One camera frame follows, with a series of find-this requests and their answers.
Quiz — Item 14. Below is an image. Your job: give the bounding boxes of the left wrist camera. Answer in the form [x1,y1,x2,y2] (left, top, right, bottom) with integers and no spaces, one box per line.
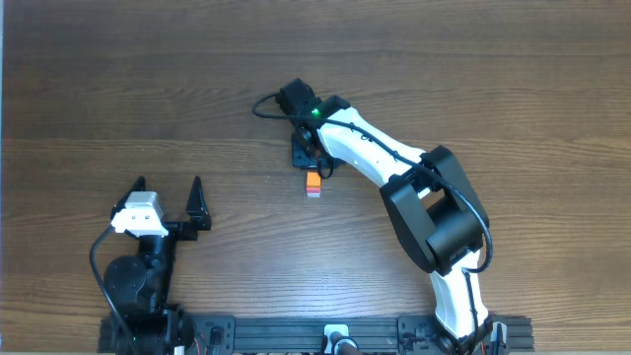
[109,190,170,239]

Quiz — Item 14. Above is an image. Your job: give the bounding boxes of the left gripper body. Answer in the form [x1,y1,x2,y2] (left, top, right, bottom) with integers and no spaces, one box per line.
[165,221,201,243]

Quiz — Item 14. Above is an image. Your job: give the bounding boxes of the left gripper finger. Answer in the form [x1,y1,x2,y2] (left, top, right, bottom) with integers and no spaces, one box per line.
[184,175,213,232]
[110,176,147,218]

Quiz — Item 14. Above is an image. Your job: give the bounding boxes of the mounting rail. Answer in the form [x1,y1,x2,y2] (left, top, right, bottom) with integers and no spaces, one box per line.
[98,314,534,355]

